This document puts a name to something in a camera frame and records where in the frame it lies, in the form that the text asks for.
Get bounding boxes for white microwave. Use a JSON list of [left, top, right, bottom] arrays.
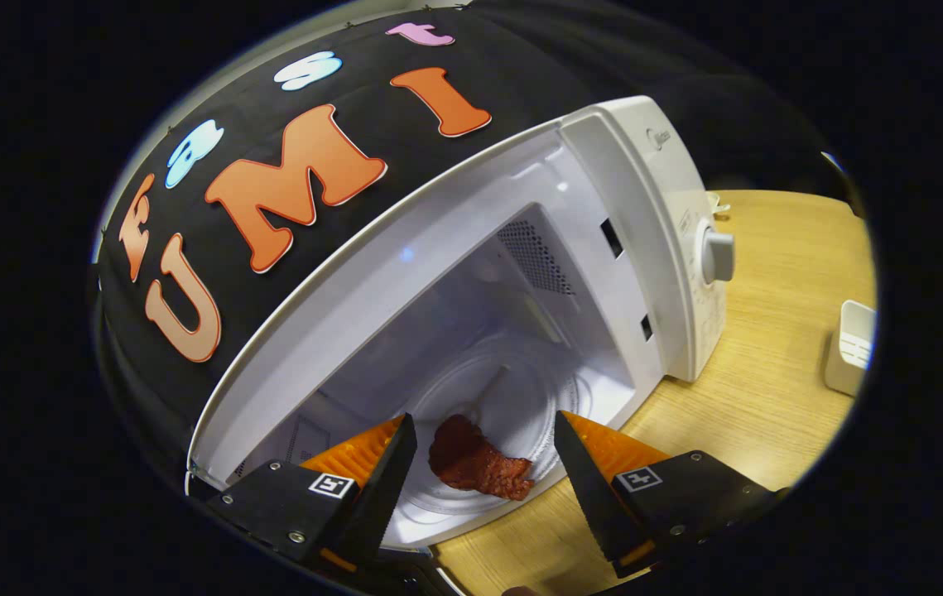
[[185, 95, 735, 593]]

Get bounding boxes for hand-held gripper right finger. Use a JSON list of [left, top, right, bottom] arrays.
[[554, 410, 778, 579]]

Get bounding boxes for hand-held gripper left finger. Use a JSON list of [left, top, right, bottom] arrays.
[[206, 412, 419, 572]]

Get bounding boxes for small white ribbed-handle plate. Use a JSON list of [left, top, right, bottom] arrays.
[[824, 300, 878, 398]]

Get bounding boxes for glass turntable plate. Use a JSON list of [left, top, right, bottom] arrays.
[[384, 335, 596, 531]]

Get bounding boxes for red-brown meat piece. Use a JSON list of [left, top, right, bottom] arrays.
[[428, 415, 536, 502]]

